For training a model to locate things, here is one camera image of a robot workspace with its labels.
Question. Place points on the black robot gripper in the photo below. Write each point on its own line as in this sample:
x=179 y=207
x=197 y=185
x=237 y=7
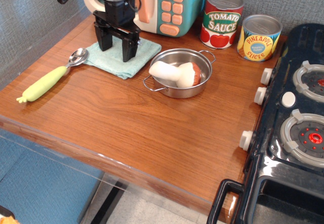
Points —
x=117 y=20

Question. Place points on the light teal cloth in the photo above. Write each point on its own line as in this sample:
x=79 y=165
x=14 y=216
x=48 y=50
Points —
x=112 y=62

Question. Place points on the spoon with yellow-green handle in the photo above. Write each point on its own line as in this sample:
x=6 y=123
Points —
x=41 y=86

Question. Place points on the steel pan with handles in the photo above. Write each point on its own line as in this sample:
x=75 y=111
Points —
x=204 y=59

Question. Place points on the plush white brown mushroom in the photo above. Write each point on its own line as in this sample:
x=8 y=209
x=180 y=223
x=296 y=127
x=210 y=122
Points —
x=185 y=75

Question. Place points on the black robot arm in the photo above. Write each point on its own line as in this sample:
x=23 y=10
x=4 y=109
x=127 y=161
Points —
x=117 y=20

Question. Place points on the teal toy microwave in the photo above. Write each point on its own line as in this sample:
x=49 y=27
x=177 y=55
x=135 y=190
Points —
x=171 y=18

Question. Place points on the tomato sauce can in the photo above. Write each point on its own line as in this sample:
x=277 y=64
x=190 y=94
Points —
x=220 y=22

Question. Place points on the pineapple slices can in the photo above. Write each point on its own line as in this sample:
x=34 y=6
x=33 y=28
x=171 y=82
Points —
x=258 y=37

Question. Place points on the metal table leg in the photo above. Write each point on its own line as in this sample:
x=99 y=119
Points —
x=105 y=199

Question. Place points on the clear acrylic barrier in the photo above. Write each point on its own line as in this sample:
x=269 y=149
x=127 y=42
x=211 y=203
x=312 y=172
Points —
x=40 y=185

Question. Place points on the orange object at corner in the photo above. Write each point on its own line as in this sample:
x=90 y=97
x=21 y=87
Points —
x=7 y=217

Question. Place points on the dark blue toy stove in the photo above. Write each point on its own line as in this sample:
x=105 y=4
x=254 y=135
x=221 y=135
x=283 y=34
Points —
x=283 y=180

